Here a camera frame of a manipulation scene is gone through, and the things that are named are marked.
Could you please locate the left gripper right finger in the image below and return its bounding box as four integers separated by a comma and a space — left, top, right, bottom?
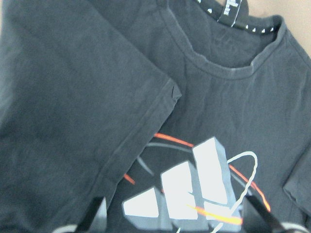
242, 196, 310, 233

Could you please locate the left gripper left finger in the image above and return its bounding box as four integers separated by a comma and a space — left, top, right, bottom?
53, 197, 107, 233

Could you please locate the black printed t-shirt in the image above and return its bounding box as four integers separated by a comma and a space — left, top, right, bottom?
0, 0, 311, 233

